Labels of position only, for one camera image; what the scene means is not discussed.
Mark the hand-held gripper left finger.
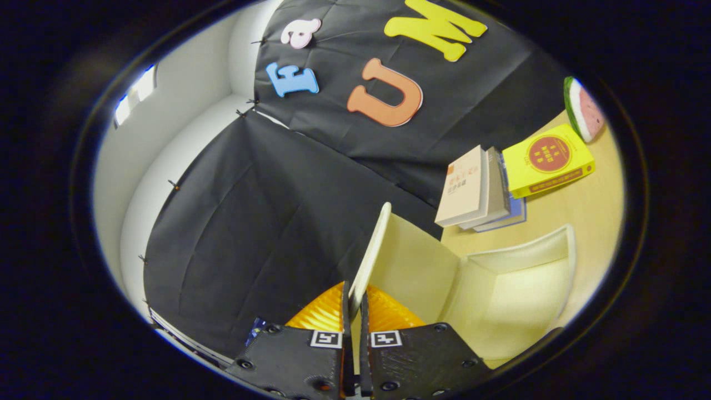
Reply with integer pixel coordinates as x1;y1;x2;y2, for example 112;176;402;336
225;281;356;400

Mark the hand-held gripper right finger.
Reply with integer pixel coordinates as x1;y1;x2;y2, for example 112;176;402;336
358;284;492;400

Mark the cream storage box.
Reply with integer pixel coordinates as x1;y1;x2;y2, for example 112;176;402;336
349;202;577;362

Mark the blue book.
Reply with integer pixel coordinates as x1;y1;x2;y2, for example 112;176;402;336
473;150;527;233

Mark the beige book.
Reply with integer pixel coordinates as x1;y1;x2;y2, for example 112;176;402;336
434;145;489;227

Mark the yellow book with red circle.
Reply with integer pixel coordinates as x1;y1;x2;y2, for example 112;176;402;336
502;123;596;199

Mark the watermelon slice plush toy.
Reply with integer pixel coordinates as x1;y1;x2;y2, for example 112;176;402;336
563;76;606;144

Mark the long ceiling light panel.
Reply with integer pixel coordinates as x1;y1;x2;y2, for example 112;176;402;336
114;64;157;127

